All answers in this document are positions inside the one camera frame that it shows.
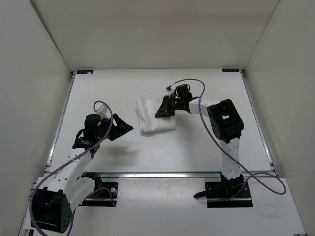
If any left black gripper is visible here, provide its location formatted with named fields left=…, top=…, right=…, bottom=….
left=97, top=112, right=134, bottom=140

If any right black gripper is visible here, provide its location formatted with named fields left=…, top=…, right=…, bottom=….
left=155, top=96, right=183, bottom=118

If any white pleated skirt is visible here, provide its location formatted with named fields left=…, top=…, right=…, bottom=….
left=135, top=97, right=177, bottom=133

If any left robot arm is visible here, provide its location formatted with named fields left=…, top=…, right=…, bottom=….
left=30, top=114, right=133, bottom=234

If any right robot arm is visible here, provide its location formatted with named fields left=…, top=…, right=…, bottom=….
left=155, top=84, right=244, bottom=198

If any left blue table label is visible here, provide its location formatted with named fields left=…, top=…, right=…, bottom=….
left=76, top=70, right=94, bottom=74

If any blue table label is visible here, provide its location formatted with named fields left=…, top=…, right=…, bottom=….
left=222, top=68, right=239, bottom=73
left=76, top=70, right=94, bottom=74

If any right blue table label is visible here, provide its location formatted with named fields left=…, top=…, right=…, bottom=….
left=222, top=68, right=239, bottom=73

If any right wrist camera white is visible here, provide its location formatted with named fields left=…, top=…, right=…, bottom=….
left=166, top=86, right=175, bottom=96

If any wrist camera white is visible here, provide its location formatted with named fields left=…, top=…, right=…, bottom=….
left=94, top=104, right=111, bottom=119
left=166, top=86, right=175, bottom=96

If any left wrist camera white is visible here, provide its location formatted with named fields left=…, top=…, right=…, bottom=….
left=94, top=104, right=111, bottom=119

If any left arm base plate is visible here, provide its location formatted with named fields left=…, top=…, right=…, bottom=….
left=80, top=172, right=119, bottom=207

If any aluminium table front rail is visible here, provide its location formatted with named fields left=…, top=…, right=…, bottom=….
left=98, top=172, right=221, bottom=178

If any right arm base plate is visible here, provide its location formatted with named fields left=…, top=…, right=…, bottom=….
left=193, top=175, right=253, bottom=208

